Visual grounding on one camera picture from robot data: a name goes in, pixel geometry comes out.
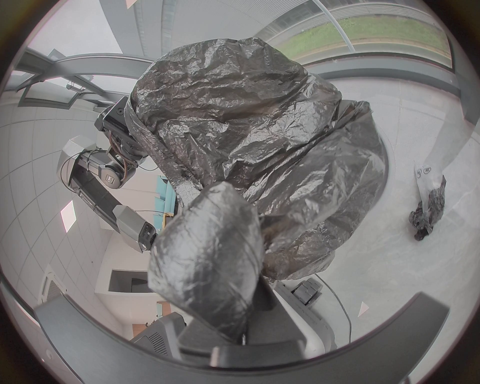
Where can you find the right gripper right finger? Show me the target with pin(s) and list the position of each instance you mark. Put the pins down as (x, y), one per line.
(272, 315)

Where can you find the black plastic bag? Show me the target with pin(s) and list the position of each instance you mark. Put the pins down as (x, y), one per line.
(243, 112)

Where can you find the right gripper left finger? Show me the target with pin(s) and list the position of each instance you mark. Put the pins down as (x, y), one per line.
(193, 335)

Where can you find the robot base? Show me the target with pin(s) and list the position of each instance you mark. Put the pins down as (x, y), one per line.
(300, 315)

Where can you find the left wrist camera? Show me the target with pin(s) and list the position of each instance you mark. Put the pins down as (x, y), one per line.
(114, 114)

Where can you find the black plastic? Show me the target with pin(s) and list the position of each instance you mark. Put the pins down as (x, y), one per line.
(431, 210)

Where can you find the clear printed wrapper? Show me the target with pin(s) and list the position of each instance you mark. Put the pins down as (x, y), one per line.
(423, 178)

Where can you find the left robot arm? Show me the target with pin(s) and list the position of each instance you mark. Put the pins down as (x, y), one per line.
(90, 180)

